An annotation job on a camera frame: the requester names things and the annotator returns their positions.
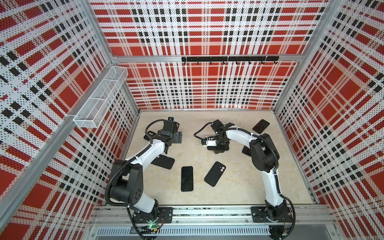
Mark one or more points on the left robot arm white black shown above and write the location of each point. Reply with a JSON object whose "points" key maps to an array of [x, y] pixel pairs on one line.
{"points": [[126, 185]]}

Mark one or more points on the black phone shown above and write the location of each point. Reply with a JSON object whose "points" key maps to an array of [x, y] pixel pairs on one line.
{"points": [[261, 126], [187, 179], [246, 151]]}

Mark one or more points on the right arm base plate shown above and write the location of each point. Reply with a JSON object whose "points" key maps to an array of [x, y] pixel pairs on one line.
{"points": [[268, 215]]}

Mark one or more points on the black hook rail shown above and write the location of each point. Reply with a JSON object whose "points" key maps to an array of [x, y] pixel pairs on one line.
{"points": [[225, 59]]}

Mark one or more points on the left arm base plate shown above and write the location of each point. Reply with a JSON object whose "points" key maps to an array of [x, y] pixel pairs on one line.
{"points": [[158, 216]]}

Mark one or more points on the aluminium front rail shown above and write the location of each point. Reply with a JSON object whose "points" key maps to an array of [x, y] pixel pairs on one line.
{"points": [[218, 215]]}

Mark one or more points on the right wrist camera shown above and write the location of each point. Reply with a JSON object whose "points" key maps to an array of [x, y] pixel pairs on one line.
{"points": [[209, 141]]}

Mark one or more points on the wire mesh wall basket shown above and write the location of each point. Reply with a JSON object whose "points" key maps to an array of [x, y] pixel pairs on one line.
{"points": [[94, 110]]}

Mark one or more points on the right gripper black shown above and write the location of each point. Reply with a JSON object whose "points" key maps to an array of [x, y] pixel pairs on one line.
{"points": [[218, 149]]}

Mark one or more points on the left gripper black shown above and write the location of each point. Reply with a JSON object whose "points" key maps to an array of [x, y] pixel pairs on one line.
{"points": [[177, 137]]}

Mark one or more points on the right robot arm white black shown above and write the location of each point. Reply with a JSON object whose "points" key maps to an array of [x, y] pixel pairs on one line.
{"points": [[265, 159]]}

